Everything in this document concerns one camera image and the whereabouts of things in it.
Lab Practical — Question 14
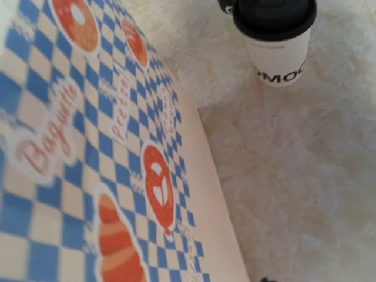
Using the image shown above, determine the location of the checkered paper takeout bag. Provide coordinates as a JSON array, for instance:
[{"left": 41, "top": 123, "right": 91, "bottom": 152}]
[{"left": 1, "top": 1, "right": 249, "bottom": 281}]

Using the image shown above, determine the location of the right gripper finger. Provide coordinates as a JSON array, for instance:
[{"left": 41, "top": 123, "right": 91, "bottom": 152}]
[{"left": 260, "top": 277, "right": 278, "bottom": 282}]

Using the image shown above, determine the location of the black plastic cup lid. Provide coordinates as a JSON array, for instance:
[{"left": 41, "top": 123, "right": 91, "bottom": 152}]
[{"left": 233, "top": 0, "right": 317, "bottom": 42}]

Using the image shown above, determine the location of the white paper coffee cup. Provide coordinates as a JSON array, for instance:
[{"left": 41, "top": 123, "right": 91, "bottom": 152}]
[{"left": 245, "top": 29, "right": 311, "bottom": 88}]

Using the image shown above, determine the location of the black paper cup with straws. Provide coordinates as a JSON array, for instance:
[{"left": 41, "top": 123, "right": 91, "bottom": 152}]
[{"left": 218, "top": 0, "right": 234, "bottom": 15}]

